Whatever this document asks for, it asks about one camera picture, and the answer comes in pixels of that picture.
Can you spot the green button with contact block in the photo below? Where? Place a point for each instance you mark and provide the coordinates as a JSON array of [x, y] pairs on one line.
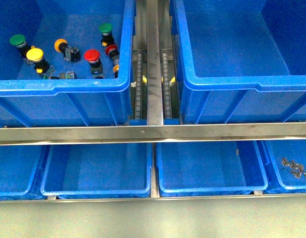
[[62, 75]]

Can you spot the steel centre divider rail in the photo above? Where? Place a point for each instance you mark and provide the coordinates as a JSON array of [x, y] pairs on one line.
[[154, 82]]

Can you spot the lower blue bin centre left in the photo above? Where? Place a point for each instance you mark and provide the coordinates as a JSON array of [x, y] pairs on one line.
[[92, 171]]

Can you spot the lower blue bin centre right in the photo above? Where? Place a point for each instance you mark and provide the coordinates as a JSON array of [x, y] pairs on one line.
[[210, 168]]

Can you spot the yellow mushroom push button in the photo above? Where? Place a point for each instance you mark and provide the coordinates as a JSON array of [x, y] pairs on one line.
[[41, 66]]

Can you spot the roller track right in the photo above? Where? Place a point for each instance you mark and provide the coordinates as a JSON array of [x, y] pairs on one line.
[[166, 87]]

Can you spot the yellow button by bin wall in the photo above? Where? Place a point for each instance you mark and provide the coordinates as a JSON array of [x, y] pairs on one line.
[[116, 70]]

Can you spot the roller track left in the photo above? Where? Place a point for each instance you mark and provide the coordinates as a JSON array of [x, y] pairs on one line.
[[138, 85]]

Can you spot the small dark metal parts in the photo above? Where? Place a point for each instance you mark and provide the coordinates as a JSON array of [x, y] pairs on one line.
[[296, 169]]

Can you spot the green button far left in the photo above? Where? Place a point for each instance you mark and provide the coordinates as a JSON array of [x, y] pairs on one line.
[[19, 41]]

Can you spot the large empty blue bin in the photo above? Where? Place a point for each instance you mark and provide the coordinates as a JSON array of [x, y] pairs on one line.
[[241, 61]]

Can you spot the blue source bin with buttons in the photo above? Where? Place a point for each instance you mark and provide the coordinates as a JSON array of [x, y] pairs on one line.
[[28, 100]]

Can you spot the steel lower front rail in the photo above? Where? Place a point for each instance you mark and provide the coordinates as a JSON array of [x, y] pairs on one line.
[[256, 194]]

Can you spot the red button lying sideways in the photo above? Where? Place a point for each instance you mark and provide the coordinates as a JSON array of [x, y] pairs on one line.
[[112, 52]]

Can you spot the steel front shelf rail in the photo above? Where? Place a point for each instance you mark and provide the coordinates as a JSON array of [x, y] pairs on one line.
[[152, 133]]

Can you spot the lower blue bin with parts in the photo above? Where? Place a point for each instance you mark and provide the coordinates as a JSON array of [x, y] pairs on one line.
[[279, 179]]

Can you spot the lower blue bin far left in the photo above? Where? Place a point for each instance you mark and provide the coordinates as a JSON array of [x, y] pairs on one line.
[[21, 172]]

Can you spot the roller track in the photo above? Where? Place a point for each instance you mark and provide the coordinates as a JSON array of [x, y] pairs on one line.
[[166, 87], [138, 85]]

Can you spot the yellow button lying sideways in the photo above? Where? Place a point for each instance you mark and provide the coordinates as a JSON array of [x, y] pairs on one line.
[[70, 54]]

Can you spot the green button at right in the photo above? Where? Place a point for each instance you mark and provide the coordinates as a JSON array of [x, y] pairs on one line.
[[107, 36]]

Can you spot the red mushroom push button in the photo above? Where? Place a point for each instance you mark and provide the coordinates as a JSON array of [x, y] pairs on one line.
[[92, 56]]

